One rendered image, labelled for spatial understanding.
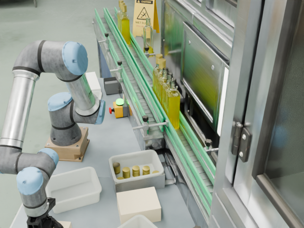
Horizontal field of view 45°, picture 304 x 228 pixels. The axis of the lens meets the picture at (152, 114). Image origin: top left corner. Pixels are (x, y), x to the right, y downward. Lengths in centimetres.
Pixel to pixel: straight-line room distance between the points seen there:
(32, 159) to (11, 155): 8
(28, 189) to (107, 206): 52
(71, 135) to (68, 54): 57
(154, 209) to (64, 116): 59
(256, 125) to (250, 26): 15
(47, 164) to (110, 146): 71
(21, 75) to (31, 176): 38
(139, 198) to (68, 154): 47
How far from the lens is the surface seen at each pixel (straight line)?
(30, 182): 114
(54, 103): 168
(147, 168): 165
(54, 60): 131
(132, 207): 147
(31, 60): 134
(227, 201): 69
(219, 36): 147
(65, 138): 177
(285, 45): 49
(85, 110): 161
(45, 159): 123
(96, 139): 195
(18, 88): 133
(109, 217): 155
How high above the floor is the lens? 192
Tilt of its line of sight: 33 degrees down
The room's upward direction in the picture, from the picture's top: straight up
